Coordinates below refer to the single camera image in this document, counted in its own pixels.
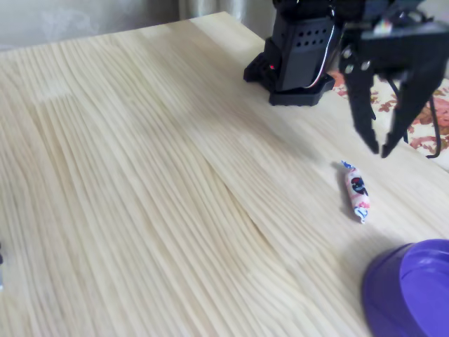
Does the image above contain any white candy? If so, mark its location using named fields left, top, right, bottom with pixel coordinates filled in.
left=340, top=159, right=371, bottom=225

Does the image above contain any purple plastic bowl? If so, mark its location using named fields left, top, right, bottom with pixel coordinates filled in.
left=362, top=238, right=449, bottom=337

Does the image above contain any floral patterned cloth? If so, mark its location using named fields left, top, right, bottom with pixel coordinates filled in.
left=331, top=70, right=449, bottom=157

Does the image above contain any thick black cable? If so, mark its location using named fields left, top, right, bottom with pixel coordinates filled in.
left=425, top=97, right=442, bottom=159

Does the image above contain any white red servo wire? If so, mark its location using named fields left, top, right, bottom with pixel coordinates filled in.
left=302, top=15, right=336, bottom=89

